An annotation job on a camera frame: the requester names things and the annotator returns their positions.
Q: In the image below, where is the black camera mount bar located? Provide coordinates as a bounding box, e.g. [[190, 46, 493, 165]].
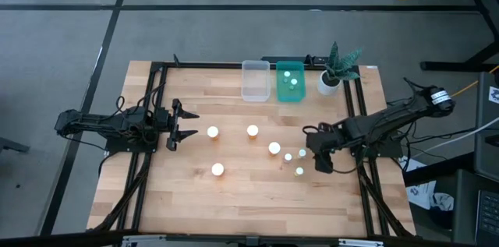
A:
[[260, 54, 331, 65]]

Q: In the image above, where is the grey chair leg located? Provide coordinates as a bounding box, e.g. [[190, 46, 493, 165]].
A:
[[0, 136, 30, 153]]

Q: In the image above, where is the white plant pot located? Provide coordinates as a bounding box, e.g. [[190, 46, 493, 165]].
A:
[[316, 69, 344, 97]]

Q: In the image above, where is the black beam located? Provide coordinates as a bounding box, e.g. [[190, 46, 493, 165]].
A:
[[0, 229, 418, 247]]

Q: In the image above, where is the white crumpled cloth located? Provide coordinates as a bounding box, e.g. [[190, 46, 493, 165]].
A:
[[405, 180, 455, 211]]

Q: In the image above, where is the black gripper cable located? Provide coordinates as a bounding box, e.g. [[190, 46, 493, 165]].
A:
[[329, 147, 367, 175]]

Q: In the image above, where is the black desk leg frame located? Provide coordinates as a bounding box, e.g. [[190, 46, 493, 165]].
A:
[[419, 0, 499, 72]]

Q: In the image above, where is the black box with keypad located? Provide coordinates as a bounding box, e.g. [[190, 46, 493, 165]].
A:
[[454, 168, 499, 246]]

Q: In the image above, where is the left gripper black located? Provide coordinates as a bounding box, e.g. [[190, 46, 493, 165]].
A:
[[154, 98, 201, 152]]

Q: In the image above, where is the black aluminium table frame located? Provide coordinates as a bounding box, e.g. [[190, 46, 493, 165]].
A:
[[91, 54, 414, 238]]

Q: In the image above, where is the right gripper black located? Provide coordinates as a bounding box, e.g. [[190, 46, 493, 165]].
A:
[[303, 122, 338, 175]]

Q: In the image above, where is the silver bracket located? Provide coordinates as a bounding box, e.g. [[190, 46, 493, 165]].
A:
[[120, 234, 168, 247], [338, 238, 385, 247]]

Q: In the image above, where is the yellow extension cable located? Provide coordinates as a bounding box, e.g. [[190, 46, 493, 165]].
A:
[[451, 64, 499, 98]]

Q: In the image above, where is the green plastic bin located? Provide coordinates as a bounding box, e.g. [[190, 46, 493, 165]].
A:
[[275, 60, 306, 104]]

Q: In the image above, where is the clear plastic bin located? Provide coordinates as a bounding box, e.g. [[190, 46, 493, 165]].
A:
[[241, 59, 272, 103]]

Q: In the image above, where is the green leafy plant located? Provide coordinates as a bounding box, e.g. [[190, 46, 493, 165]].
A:
[[324, 41, 363, 83]]

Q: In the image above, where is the white cable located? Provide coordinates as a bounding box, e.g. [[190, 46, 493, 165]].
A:
[[428, 116, 499, 150]]

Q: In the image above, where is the grey cabinet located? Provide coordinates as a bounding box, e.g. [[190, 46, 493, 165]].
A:
[[473, 71, 499, 182]]

